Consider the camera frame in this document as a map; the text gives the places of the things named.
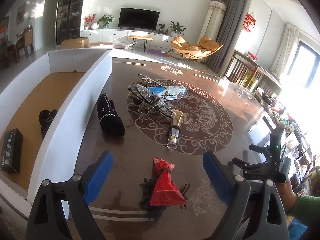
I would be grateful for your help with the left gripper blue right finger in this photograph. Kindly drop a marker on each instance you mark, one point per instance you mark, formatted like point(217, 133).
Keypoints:
point(254, 210)

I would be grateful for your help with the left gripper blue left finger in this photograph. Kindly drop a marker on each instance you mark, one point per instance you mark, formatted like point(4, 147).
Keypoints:
point(47, 219)

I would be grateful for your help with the red candy bag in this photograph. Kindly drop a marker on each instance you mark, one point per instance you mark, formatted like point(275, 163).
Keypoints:
point(165, 192)

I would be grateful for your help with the gold cosmetic tube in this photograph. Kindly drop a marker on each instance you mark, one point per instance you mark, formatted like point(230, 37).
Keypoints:
point(174, 129)

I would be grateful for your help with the black knit glove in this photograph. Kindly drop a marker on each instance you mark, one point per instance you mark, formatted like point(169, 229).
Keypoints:
point(110, 123)

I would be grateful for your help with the blue white ointment box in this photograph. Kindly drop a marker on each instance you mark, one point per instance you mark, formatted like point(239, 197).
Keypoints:
point(168, 93)

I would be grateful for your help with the green sleeve right forearm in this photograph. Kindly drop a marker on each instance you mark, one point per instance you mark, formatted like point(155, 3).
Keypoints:
point(306, 209)

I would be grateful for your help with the right hand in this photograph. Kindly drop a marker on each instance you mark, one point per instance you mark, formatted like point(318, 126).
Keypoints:
point(287, 195)

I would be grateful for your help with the small black box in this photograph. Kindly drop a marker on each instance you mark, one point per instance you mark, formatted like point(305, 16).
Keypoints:
point(11, 151)

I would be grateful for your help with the wooden dining chair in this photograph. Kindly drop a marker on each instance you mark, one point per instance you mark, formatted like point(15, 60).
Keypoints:
point(243, 71)

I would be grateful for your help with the black hair claw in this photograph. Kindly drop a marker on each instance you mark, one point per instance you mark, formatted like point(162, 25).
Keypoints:
point(147, 189)

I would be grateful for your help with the black cap in box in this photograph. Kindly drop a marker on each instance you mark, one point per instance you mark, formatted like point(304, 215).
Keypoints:
point(46, 117)

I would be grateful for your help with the orange lounge chair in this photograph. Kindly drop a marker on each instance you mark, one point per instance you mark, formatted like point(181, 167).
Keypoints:
point(181, 49)

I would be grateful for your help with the white cardboard storage box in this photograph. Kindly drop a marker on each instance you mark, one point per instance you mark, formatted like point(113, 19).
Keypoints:
point(56, 158)

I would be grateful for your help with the white standing air conditioner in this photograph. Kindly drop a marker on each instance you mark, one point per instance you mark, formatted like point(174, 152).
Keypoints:
point(213, 20)

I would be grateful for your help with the green potted plant right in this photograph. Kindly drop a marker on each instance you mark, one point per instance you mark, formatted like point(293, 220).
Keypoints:
point(176, 29)

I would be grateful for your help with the green potted plant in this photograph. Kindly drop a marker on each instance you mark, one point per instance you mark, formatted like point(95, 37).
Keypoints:
point(176, 29)
point(106, 20)

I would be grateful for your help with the grey curtain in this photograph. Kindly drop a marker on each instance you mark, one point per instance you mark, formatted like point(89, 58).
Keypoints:
point(226, 33)

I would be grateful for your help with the brown cardboard box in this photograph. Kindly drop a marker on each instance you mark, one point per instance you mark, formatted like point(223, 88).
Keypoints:
point(75, 43)

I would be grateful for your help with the wooden bench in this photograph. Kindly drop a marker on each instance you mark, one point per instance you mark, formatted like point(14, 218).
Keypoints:
point(145, 40)

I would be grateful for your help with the white tv cabinet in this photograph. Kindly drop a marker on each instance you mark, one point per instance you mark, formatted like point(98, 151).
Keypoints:
point(121, 36)

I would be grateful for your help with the dark display cabinet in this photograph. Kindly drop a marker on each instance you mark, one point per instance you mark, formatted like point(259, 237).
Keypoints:
point(68, 20)

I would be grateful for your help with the black flat television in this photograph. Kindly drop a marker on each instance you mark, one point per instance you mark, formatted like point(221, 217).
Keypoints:
point(138, 18)

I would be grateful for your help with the red flower vase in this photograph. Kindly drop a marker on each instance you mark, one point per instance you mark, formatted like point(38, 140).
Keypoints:
point(88, 20)

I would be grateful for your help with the green potted plant left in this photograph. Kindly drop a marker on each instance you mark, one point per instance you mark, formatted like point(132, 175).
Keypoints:
point(106, 20)

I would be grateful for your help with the red wall decoration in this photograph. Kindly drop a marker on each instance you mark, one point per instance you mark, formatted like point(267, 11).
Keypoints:
point(249, 22)

